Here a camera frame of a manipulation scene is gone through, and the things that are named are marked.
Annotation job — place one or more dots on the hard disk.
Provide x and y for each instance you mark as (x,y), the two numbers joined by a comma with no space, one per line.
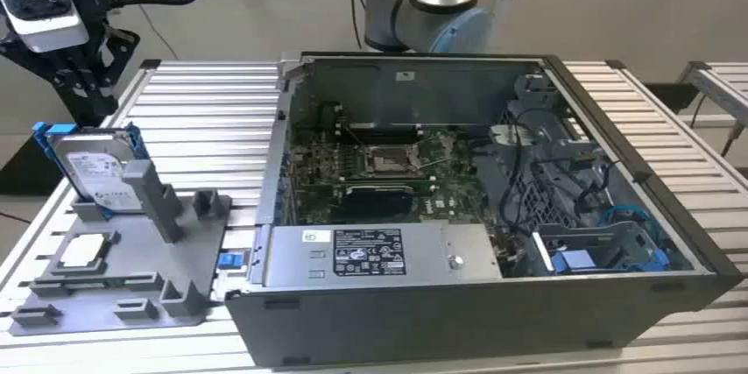
(88,168)

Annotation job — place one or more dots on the grey disk bay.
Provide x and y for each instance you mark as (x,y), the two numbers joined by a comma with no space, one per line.
(618,234)

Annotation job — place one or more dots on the silver CPU chip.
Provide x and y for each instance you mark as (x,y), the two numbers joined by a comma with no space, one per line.
(81,252)

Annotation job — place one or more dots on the grey plastic parts rack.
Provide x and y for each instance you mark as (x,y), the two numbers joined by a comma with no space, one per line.
(145,269)

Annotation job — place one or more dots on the locking lever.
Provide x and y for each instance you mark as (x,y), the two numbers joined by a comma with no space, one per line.
(356,134)

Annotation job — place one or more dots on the green RAM stick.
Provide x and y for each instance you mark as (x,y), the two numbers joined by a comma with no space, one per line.
(98,282)

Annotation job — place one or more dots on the blue power supply latch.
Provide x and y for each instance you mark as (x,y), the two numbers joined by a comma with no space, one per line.
(228,260)

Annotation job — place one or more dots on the CPU socket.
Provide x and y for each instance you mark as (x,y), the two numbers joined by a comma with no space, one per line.
(390,159)

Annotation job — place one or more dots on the RAM slot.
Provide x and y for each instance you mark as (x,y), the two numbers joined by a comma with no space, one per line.
(385,180)

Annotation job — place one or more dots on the black expansion card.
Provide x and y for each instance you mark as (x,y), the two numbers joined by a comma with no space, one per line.
(373,203)

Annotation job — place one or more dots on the green motherboard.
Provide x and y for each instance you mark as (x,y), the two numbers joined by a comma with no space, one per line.
(456,199)

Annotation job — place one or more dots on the grey power supply unit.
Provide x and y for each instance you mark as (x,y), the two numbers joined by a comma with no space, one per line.
(420,256)

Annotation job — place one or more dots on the black grey PC case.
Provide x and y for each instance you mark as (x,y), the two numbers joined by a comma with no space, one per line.
(409,326)

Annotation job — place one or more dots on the black background box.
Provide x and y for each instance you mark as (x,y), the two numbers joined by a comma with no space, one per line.
(672,98)

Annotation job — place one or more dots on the metal slat side table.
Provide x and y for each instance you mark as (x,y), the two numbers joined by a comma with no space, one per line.
(724,80)

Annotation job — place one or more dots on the white grey camera box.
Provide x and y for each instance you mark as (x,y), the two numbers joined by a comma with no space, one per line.
(46,19)

